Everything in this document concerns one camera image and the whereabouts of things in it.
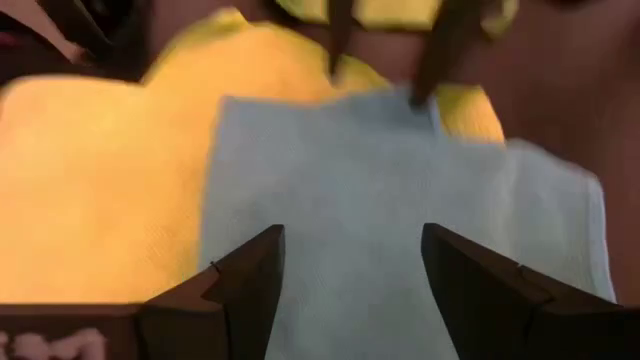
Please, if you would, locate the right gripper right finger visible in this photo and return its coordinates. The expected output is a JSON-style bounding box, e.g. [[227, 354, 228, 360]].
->
[[421, 223, 640, 360]]

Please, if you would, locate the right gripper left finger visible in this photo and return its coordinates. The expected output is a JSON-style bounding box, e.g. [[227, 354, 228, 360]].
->
[[0, 224, 286, 360]]

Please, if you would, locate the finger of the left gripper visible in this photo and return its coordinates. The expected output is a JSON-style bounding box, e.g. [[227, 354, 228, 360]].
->
[[407, 0, 484, 109], [327, 0, 356, 76]]

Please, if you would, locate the bright green microfiber towel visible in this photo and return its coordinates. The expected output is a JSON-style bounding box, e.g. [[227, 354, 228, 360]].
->
[[274, 0, 521, 39]]

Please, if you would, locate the yellow-green microfiber towel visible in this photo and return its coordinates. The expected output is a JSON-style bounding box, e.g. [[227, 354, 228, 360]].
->
[[0, 7, 506, 306]]

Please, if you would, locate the teal blue microfiber towel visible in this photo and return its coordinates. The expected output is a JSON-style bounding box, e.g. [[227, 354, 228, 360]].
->
[[197, 87, 617, 360]]

